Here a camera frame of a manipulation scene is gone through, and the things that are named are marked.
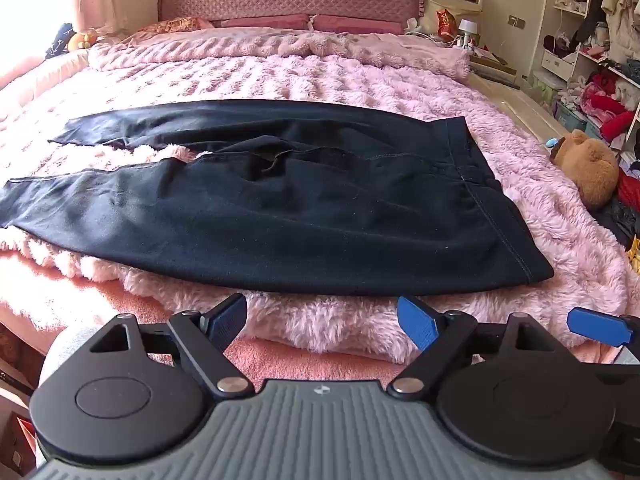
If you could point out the mauve ribbed plush blanket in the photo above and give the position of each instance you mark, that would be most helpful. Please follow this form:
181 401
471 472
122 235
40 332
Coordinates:
250 42

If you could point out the mauve pillow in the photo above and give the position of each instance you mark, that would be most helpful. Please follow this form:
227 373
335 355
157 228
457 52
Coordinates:
357 25
265 21

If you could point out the red snack bag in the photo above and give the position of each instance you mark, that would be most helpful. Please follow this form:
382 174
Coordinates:
446 24

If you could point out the white table lamp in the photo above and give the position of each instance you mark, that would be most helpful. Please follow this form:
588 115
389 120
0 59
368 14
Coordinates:
466 30

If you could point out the dark blue patterned cushion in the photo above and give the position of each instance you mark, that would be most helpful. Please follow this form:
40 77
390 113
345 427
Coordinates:
60 40

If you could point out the black pants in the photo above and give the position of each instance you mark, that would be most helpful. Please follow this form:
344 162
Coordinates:
280 210

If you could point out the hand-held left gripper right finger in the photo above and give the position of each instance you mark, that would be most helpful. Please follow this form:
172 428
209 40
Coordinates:
417 322

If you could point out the red clothing pile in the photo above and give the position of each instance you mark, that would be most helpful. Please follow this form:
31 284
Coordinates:
607 105

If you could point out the hanging beige coats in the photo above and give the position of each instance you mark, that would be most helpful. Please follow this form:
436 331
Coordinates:
620 5

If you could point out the floral pink pillow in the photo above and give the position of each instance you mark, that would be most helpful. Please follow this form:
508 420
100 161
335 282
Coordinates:
175 25

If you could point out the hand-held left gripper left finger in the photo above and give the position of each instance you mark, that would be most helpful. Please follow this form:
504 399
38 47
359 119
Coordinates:
227 322

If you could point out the pink fluffy blanket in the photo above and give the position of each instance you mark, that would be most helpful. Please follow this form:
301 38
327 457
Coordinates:
525 125

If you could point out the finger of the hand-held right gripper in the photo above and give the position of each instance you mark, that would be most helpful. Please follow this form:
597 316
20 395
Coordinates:
597 325

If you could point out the orange plush toy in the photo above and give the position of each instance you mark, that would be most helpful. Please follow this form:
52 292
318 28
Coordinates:
82 40

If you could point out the white open shelf unit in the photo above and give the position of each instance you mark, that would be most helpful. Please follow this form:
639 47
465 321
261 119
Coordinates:
570 60

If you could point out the brown teddy bear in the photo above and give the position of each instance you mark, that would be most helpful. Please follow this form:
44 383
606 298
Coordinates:
590 165

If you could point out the wall switch plate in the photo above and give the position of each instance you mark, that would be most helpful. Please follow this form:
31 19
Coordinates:
516 21

